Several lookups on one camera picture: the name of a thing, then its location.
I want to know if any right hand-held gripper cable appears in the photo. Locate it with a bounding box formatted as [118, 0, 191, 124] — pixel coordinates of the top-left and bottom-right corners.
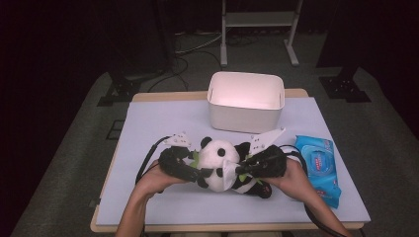
[279, 144, 348, 237]

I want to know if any left hand-held gripper cable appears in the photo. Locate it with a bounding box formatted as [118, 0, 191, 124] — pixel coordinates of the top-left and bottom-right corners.
[134, 135, 173, 186]

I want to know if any white plastic storage box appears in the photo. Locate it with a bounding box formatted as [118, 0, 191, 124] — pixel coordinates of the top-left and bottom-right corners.
[207, 71, 286, 135]

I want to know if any dark floor grate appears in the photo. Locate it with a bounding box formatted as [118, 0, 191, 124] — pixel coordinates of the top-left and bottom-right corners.
[105, 119, 126, 141]

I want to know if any black floor cable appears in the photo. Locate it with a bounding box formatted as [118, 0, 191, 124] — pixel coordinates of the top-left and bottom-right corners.
[146, 48, 222, 94]

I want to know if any white wet wipe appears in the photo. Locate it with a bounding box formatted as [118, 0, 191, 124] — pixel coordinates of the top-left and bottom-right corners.
[221, 159, 241, 193]

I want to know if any hand-held gripper cable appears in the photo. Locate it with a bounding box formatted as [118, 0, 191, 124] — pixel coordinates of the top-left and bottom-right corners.
[134, 135, 173, 186]
[279, 144, 348, 237]

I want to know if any wooden table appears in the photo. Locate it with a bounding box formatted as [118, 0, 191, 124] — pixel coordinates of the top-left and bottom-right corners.
[89, 88, 372, 234]

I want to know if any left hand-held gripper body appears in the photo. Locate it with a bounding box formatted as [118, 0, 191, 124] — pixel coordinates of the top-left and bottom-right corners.
[158, 131, 203, 184]

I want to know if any pale lilac table mat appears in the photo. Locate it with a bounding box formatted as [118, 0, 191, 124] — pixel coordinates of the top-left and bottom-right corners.
[96, 97, 372, 227]

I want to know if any person's right hand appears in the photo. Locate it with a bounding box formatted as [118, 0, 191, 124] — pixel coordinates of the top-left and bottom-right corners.
[263, 157, 312, 205]

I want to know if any white floor cable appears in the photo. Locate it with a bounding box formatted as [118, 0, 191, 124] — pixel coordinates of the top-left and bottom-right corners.
[174, 31, 225, 55]

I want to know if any blue wet wipe pack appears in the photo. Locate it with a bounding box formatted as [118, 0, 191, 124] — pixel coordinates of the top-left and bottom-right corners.
[293, 134, 343, 209]

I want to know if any black floor stand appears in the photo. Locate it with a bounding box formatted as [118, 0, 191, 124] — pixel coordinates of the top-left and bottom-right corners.
[96, 63, 166, 108]
[318, 64, 373, 104]

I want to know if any person's left hand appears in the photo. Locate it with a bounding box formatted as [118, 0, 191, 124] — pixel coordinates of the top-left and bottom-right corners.
[135, 159, 186, 199]

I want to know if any panda plush toy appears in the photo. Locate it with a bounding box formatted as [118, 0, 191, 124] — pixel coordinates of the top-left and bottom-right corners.
[189, 135, 274, 199]

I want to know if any white metal stand frame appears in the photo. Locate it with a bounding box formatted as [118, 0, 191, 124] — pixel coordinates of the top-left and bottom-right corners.
[219, 0, 304, 69]

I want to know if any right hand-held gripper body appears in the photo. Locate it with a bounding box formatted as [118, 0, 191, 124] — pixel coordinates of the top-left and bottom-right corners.
[245, 127, 289, 181]

